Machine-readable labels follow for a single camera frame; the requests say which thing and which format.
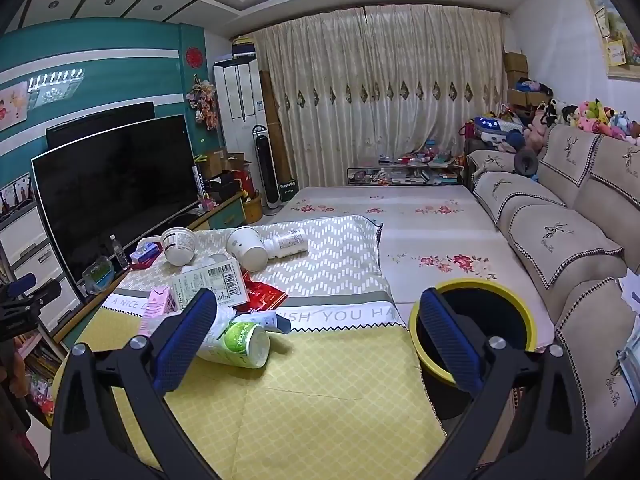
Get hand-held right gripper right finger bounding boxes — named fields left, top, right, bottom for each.
left=417, top=287, right=586, bottom=480

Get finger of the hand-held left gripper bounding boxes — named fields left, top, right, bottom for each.
left=7, top=273, right=37, bottom=295

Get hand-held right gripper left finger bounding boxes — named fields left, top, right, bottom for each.
left=50, top=287, right=236, bottom=480

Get small pink box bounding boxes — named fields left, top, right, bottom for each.
left=140, top=285, right=181, bottom=338

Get yellow-rimmed dark trash bin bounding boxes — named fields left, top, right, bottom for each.
left=408, top=280, right=538, bottom=421

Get white barcode box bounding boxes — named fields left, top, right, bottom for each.
left=172, top=258, right=249, bottom=313

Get red foil packet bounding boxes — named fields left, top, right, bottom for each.
left=239, top=270, right=289, bottom=317

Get white instant noodle bowl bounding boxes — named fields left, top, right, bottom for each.
left=161, top=227, right=197, bottom=266

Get white paper cup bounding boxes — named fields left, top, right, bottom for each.
left=226, top=226, right=269, bottom=272

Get white plastic bottle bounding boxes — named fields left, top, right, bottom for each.
left=263, top=228, right=309, bottom=259

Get white drawer cabinet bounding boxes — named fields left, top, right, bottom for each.
left=0, top=205, right=83, bottom=333

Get bookshelf with books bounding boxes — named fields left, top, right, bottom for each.
left=12, top=332, right=66, bottom=428

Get glass ashtray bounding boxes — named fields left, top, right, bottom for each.
left=81, top=256, right=117, bottom=295

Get blue tissue pack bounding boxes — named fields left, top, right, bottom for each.
left=130, top=242, right=163, bottom=263

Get clear water bottle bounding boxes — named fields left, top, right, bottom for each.
left=110, top=234, right=130, bottom=270

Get white floral mat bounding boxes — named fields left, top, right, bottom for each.
left=265, top=186, right=556, bottom=356

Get person's dark red clothing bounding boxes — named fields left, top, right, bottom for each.
left=0, top=395, right=46, bottom=480

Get teal television cabinet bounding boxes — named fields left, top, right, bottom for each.
left=52, top=192, right=246, bottom=351

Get large black television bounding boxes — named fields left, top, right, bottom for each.
left=31, top=114, right=201, bottom=286

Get yellow patterned tablecloth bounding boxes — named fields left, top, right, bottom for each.
left=52, top=215, right=448, bottom=480

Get beige sofa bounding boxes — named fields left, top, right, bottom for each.
left=465, top=122, right=640, bottom=466

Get yellow basket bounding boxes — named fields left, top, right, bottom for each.
left=243, top=195, right=264, bottom=226

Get red bag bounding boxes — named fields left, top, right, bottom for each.
left=235, top=167, right=256, bottom=198

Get cluttered glass coffee table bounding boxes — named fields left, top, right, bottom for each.
left=346, top=152, right=468, bottom=188

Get smaller black television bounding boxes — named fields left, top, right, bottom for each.
left=45, top=101, right=156, bottom=150

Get clear plastic bag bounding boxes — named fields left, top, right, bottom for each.
left=616, top=330, right=640, bottom=386

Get open cardboard boxes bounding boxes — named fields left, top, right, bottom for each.
left=197, top=149, right=246, bottom=181

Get white papers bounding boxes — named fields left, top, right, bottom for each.
left=617, top=270, right=640, bottom=316

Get black tower fan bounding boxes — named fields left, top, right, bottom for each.
left=251, top=125, right=282, bottom=209

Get grey neck pillow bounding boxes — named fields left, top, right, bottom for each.
left=514, top=147, right=540, bottom=177

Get blue star-print bag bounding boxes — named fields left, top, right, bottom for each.
left=472, top=115, right=523, bottom=143

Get hanging artificial flowers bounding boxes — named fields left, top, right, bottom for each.
left=186, top=75, right=219, bottom=130

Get white standing air conditioner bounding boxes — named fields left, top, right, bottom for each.
left=213, top=56, right=263, bottom=161

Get beige embroidered curtain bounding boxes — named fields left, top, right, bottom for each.
left=250, top=5, right=503, bottom=188

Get row of plush toys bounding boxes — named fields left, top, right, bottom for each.
left=520, top=97, right=640, bottom=156

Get stack of cardboard boxes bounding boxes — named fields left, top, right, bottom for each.
left=502, top=52, right=531, bottom=106

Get framed flower painting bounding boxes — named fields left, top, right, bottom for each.
left=580, top=0, right=640, bottom=81

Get wall photo poster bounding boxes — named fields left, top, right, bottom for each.
left=0, top=172, right=36, bottom=221

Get children wall poster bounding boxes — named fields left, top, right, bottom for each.
left=0, top=80, right=29, bottom=133

